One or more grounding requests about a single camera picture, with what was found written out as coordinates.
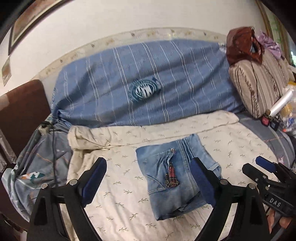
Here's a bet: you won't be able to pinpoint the blue denim jeans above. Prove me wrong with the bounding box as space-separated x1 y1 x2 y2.
136 134 222 220

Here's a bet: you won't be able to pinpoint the right hand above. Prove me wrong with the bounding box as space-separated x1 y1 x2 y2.
267 209 292 233

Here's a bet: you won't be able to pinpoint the small red box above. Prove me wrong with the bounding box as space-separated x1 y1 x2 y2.
261 115 270 126

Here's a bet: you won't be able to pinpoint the clear plastic bag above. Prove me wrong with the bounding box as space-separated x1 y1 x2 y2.
280 81 295 135

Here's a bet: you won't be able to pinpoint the grey patterned blanket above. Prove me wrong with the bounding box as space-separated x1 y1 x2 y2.
1 115 73 221

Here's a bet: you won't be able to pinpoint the white plastic roll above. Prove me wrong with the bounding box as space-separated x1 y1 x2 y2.
269 88 293 118

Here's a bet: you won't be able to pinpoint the cream leaf-print bed sheet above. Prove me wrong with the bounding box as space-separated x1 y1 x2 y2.
59 109 280 241

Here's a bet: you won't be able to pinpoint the striped beige pillow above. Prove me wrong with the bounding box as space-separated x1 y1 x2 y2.
229 51 295 119

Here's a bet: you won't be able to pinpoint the white power strip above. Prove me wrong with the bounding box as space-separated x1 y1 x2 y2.
38 123 52 136

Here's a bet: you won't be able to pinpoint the brown headboard cushion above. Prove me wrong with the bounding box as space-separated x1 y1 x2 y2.
0 79 50 172

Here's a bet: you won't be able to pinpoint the dark red cloth bag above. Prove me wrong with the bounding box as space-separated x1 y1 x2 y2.
226 27 264 66

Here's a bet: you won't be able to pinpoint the purple cloth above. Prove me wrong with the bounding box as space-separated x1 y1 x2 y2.
256 31 284 60

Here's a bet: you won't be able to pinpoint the blue plaid duvet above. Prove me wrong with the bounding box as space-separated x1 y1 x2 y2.
51 39 244 128

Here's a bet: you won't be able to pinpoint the framed wall painting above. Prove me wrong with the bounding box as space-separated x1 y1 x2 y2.
8 0 70 55

